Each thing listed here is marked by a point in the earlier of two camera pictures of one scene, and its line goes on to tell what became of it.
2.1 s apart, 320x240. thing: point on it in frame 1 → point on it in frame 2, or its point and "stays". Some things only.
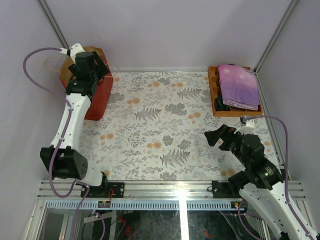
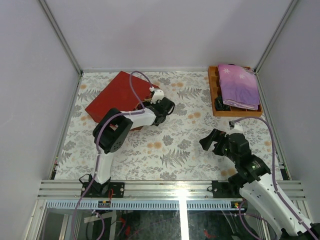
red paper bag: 98,105 → 117,94
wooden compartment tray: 215,90 stays
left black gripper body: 100,69 → 152,107
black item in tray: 220,106 stays
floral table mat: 154,129 stays
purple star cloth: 239,86 stays
